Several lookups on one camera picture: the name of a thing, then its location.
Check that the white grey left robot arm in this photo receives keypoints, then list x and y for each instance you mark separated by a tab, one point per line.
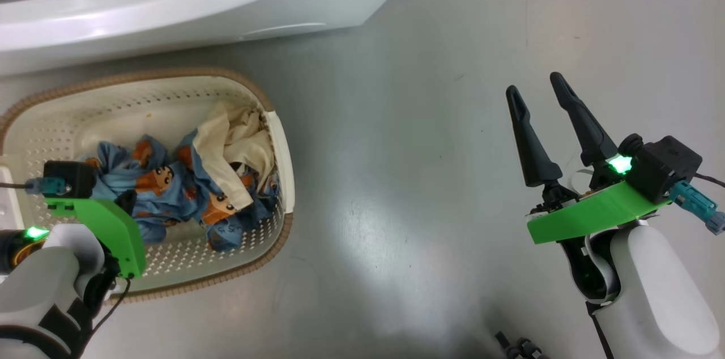
45	291

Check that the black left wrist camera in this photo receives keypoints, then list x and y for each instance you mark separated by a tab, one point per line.
71	178

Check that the round white filter cover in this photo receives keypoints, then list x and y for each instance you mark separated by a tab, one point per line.
283	29

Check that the cream perforated laundry basket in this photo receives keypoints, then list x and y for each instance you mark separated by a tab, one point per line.
170	268

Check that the teal left camera connector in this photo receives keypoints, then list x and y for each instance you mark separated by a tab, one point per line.
48	185

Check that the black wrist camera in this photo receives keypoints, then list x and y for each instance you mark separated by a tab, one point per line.
71	178
665	166

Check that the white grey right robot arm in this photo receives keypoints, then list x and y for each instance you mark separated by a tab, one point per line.
662	296

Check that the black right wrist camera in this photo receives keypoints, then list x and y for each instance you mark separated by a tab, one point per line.
665	166

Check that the teal camera connector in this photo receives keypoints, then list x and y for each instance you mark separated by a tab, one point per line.
696	206
48	185

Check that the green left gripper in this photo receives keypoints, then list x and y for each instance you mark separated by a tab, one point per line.
113	229

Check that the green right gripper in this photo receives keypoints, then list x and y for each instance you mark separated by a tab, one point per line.
600	214

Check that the teal right camera connector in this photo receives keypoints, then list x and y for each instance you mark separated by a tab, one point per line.
696	206

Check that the cream white cloth garment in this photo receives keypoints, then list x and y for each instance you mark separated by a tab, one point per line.
226	149

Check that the white front-load washing machine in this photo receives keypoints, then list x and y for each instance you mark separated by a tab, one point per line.
198	13

